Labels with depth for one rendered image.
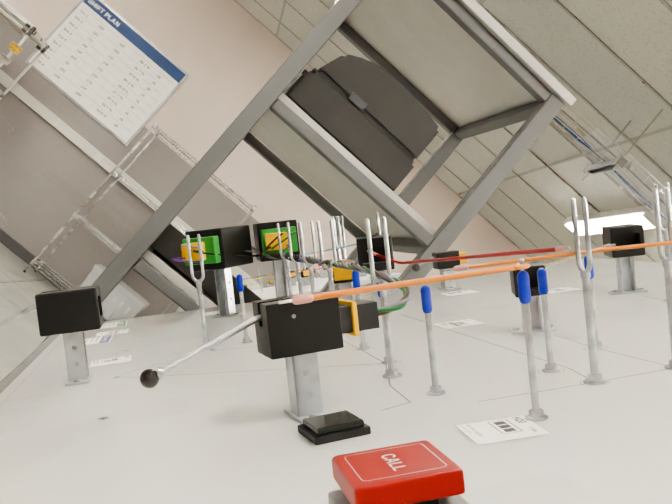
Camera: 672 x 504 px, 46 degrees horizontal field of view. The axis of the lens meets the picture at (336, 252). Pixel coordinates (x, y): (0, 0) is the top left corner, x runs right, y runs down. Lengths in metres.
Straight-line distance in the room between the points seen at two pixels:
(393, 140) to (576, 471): 1.28
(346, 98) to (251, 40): 6.74
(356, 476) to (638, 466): 0.17
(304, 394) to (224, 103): 7.66
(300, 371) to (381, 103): 1.13
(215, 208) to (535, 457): 7.65
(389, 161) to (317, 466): 1.22
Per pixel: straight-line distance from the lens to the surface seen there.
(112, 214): 8.13
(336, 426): 0.54
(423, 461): 0.38
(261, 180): 8.11
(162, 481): 0.52
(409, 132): 1.69
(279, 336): 0.58
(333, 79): 1.66
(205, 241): 1.25
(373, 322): 0.61
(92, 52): 8.39
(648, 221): 5.83
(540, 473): 0.46
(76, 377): 0.90
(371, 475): 0.37
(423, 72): 2.09
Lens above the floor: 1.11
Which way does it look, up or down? 6 degrees up
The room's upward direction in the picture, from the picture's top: 40 degrees clockwise
